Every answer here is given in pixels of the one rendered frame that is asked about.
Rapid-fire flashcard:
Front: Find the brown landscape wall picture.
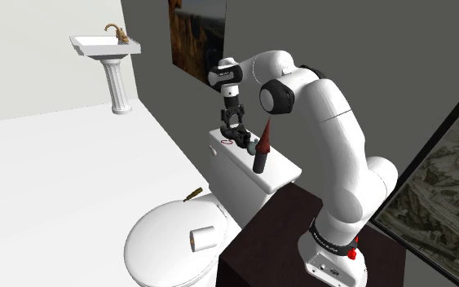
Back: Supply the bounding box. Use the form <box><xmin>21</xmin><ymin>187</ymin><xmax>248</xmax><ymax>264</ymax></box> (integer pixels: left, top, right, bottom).
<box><xmin>168</xmin><ymin>0</ymin><xmax>227</xmax><ymax>93</ymax></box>

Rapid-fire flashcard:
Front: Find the black framed grey picture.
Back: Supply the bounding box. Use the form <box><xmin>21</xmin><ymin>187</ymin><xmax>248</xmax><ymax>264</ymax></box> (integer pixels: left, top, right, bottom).
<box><xmin>369</xmin><ymin>71</ymin><xmax>459</xmax><ymax>287</ymax></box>

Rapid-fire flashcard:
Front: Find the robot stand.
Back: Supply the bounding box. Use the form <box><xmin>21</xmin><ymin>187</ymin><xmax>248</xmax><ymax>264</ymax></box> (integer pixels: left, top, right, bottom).
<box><xmin>215</xmin><ymin>183</ymin><xmax>408</xmax><ymax>287</ymax></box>

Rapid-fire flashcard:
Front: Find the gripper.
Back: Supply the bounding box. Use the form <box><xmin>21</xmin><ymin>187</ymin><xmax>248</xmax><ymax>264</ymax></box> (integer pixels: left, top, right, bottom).
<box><xmin>220</xmin><ymin>96</ymin><xmax>247</xmax><ymax>129</ymax></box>

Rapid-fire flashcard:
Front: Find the dark red cone topped bottle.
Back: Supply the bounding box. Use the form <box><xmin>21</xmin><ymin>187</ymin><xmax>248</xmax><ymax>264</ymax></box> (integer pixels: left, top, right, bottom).
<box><xmin>252</xmin><ymin>117</ymin><xmax>272</xmax><ymax>174</ymax></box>

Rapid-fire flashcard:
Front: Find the white toilet paper roll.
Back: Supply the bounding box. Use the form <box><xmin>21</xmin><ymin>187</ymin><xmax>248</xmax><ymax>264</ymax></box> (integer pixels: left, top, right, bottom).
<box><xmin>189</xmin><ymin>225</ymin><xmax>218</xmax><ymax>253</ymax></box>

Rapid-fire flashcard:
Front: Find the white pedestal sink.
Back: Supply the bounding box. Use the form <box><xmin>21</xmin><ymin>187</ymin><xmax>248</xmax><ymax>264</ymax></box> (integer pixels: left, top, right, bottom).
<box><xmin>68</xmin><ymin>23</ymin><xmax>142</xmax><ymax>116</ymax></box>

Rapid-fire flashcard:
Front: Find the black lumpy object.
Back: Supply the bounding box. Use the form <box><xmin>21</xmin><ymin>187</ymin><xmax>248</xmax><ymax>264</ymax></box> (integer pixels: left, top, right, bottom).
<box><xmin>219</xmin><ymin>123</ymin><xmax>252</xmax><ymax>151</ymax></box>

